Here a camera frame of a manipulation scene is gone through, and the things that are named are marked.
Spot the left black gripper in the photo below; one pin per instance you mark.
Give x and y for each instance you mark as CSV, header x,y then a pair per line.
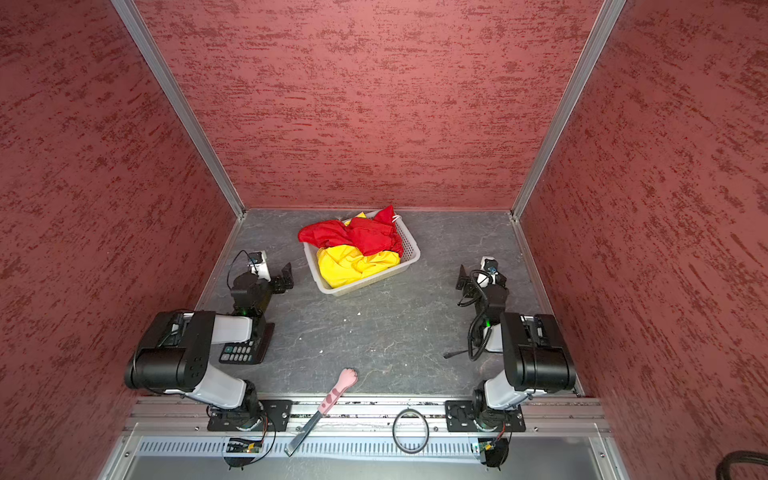
x,y
282,279

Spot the metal spoon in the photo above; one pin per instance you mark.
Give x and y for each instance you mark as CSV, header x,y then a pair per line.
x,y
459,353

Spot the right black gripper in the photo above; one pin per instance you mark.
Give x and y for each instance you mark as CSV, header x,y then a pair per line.
x,y
466,280

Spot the yellow shorts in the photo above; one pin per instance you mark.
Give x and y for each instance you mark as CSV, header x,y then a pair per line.
x,y
343,265

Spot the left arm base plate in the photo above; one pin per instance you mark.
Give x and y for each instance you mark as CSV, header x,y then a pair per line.
x,y
269,415

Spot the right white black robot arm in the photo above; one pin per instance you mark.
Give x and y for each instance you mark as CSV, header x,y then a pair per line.
x,y
536,359

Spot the white plastic basket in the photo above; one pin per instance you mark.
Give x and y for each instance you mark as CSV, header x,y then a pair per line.
x,y
410,256

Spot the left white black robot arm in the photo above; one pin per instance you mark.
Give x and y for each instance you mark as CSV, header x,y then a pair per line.
x,y
173,356

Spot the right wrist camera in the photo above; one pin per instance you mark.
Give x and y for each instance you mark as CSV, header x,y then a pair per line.
x,y
489,265

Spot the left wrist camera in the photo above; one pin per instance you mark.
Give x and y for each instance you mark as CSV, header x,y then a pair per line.
x,y
258,265

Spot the red shorts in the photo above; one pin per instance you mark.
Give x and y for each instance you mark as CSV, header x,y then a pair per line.
x,y
369,235

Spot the pink cat-paw handled knife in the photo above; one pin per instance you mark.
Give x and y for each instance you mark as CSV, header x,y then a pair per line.
x,y
347,378

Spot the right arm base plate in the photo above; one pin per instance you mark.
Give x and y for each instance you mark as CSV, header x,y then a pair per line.
x,y
465,416

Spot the black cable corner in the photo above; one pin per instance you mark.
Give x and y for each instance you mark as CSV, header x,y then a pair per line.
x,y
724,467

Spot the black calculator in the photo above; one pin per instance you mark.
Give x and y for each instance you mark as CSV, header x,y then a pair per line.
x,y
251,352

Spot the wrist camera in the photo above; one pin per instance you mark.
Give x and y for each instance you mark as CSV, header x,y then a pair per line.
x,y
489,265
258,265

